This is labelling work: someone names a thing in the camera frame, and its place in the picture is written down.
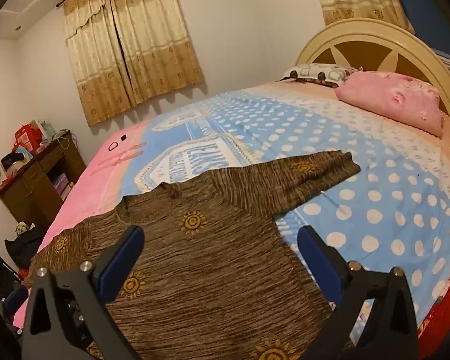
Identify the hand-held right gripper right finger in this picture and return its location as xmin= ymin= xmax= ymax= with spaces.
xmin=297 ymin=225 xmax=421 ymax=360

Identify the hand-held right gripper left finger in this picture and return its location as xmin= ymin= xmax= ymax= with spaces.
xmin=20 ymin=225 xmax=146 ymax=360

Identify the brown knit sweater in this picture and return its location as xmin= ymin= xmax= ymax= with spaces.
xmin=24 ymin=151 xmax=361 ymax=360

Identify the black bag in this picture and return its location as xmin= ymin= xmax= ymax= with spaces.
xmin=4 ymin=227 xmax=45 ymax=269

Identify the blue pink polka-dot bedsheet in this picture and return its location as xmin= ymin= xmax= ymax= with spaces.
xmin=13 ymin=80 xmax=450 ymax=340

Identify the brown wooden desk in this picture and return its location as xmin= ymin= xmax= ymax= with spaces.
xmin=0 ymin=130 xmax=87 ymax=229

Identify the red cloth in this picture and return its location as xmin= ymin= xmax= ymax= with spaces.
xmin=416 ymin=232 xmax=450 ymax=349

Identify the red gift box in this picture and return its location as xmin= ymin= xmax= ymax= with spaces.
xmin=15 ymin=122 xmax=44 ymax=154

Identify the pink pillow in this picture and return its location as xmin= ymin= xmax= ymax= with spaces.
xmin=334 ymin=71 xmax=444 ymax=137

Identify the grey patterned pillow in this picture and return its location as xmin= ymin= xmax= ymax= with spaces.
xmin=279 ymin=63 xmax=361 ymax=89

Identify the cream wooden headboard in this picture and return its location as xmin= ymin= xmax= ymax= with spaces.
xmin=295 ymin=18 xmax=450 ymax=121

